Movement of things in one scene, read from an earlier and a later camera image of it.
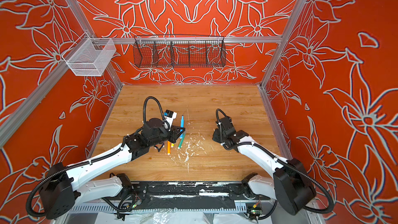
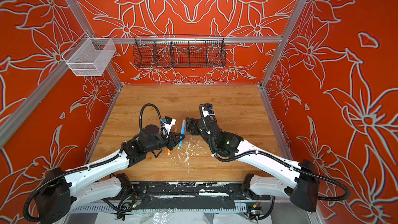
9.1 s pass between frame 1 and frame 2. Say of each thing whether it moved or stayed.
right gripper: moved
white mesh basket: stayed
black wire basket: stayed
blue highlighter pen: moved
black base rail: stayed
